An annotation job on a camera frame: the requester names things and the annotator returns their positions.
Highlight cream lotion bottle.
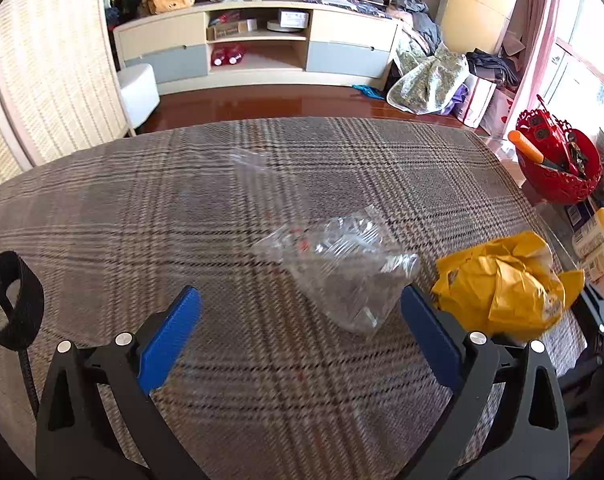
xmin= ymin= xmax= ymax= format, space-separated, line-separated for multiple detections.
xmin=572 ymin=207 xmax=604 ymax=259
xmin=580 ymin=238 xmax=604 ymax=282

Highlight white paper bag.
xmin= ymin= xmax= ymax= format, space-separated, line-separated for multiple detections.
xmin=456 ymin=76 xmax=515 ymax=136

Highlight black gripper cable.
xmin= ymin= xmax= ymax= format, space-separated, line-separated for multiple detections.
xmin=16 ymin=347 xmax=42 ymax=418

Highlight beige grey media cabinet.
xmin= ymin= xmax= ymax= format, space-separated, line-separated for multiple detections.
xmin=113 ymin=0 xmax=403 ymax=97

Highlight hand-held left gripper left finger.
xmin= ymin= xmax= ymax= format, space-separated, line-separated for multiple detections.
xmin=34 ymin=285 xmax=203 ymax=480

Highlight black velcro strap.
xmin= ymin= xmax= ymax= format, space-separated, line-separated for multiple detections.
xmin=0 ymin=251 xmax=46 ymax=352

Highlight small clear plastic film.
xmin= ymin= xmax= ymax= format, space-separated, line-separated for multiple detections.
xmin=229 ymin=150 xmax=273 ymax=187

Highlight white box on shelf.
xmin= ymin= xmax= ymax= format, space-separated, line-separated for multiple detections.
xmin=267 ymin=8 xmax=311 ymax=34

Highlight green floral cloth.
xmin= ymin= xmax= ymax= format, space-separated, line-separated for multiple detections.
xmin=387 ymin=52 xmax=471 ymax=115

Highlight pink curtain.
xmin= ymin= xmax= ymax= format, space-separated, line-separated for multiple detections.
xmin=510 ymin=0 xmax=568 ymax=97

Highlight dark folded clothes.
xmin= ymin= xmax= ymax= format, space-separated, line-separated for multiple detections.
xmin=466 ymin=49 xmax=520 ymax=84

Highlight orange-handled knife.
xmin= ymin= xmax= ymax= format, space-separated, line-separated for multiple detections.
xmin=508 ymin=130 xmax=580 ymax=177

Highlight white round stool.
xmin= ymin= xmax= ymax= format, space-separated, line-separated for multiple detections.
xmin=116 ymin=63 xmax=161 ymax=130

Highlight flat cardboard box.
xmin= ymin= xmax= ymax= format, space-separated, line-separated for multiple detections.
xmin=207 ymin=19 xmax=259 ymax=41

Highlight window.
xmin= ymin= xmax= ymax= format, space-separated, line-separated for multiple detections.
xmin=546 ymin=0 xmax=604 ymax=128

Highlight woven rattan screen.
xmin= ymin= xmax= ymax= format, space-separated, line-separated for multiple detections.
xmin=0 ymin=0 xmax=135 ymax=192

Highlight crumpled yellow bag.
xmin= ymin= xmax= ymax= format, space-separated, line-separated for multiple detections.
xmin=431 ymin=231 xmax=586 ymax=343

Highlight tall beige cabinet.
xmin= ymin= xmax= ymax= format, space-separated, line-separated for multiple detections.
xmin=441 ymin=0 xmax=526 ymax=56

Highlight grey plaid blanket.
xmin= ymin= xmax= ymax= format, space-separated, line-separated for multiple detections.
xmin=0 ymin=116 xmax=590 ymax=480

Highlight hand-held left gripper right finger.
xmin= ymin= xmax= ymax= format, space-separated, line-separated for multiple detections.
xmin=399 ymin=284 xmax=571 ymax=480

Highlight dark clothes pile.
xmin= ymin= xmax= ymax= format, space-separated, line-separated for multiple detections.
xmin=389 ymin=0 xmax=443 ymax=57

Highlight red lace-edged basket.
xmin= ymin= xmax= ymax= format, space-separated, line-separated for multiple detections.
xmin=514 ymin=95 xmax=604 ymax=205

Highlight clear plastic bag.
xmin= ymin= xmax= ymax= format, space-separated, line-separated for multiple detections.
xmin=252 ymin=205 xmax=421 ymax=336

